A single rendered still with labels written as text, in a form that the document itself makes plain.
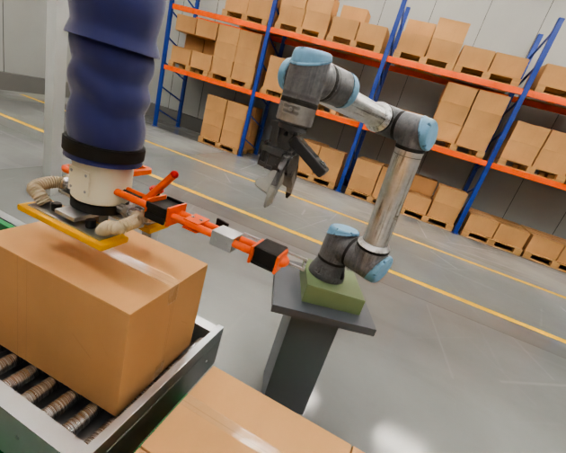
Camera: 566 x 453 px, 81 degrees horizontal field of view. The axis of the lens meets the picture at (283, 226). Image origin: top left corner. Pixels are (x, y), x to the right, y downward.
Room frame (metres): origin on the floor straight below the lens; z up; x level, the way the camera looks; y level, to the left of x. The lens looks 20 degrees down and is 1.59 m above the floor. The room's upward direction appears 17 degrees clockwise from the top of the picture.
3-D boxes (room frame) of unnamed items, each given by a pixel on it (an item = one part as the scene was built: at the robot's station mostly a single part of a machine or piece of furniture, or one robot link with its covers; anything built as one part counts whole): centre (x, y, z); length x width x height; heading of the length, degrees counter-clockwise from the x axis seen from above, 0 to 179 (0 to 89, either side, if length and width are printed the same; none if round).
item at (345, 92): (0.94, -0.02, 1.66); 0.12 x 0.12 x 0.09; 51
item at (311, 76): (0.84, 0.05, 1.65); 0.10 x 0.09 x 0.12; 141
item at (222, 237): (0.86, 0.14, 1.19); 0.07 x 0.07 x 0.04; 75
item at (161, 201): (0.92, 0.35, 1.20); 0.10 x 0.08 x 0.06; 165
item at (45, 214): (0.90, 0.62, 1.09); 0.34 x 0.10 x 0.05; 75
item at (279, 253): (0.82, 0.02, 1.20); 0.08 x 0.07 x 0.05; 75
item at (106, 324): (1.00, 0.57, 0.75); 0.60 x 0.40 x 0.40; 76
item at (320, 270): (1.56, -0.29, 0.89); 0.19 x 0.19 x 0.10
